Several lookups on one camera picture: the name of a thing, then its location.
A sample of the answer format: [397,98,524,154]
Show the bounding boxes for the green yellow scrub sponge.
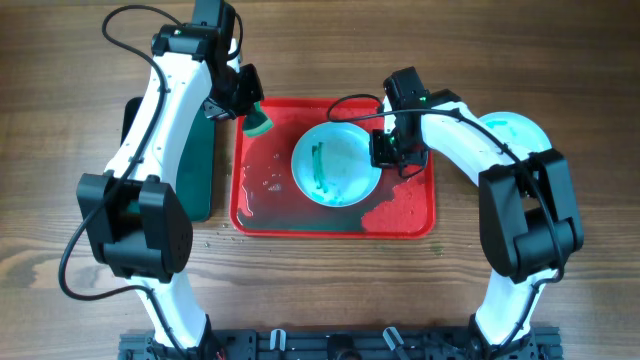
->
[242,102,273,138]

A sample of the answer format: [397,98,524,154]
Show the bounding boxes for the small white plate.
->
[479,112,552,152]

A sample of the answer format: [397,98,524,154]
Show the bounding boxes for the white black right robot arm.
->
[377,90,584,357]

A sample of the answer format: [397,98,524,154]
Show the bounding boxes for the red plastic tray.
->
[229,98,436,239]

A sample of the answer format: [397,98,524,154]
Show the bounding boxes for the black tub with green water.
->
[121,97,216,222]

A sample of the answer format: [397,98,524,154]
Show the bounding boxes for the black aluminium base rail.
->
[117,327,564,360]

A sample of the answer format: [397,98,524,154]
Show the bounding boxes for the large white plate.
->
[291,122,382,208]

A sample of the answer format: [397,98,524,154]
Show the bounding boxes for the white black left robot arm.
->
[70,24,263,359]

